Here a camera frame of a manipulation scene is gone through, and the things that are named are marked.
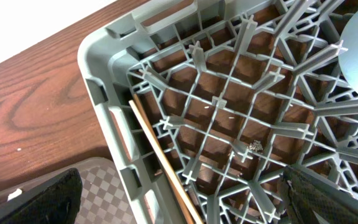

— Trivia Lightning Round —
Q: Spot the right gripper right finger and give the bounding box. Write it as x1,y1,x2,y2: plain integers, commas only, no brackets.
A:
280,165,358,223

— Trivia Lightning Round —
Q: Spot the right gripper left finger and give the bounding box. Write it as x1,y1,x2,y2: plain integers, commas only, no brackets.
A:
0,168,83,224

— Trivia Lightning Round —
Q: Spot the wooden chopstick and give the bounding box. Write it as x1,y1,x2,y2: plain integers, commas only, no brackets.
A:
133,94,194,224
129,95,203,224

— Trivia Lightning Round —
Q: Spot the grey dishwasher rack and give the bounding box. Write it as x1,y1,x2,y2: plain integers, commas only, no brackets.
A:
77,0,358,223

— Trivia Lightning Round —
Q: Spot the brown serving tray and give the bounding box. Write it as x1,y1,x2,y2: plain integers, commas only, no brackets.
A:
0,157,135,224

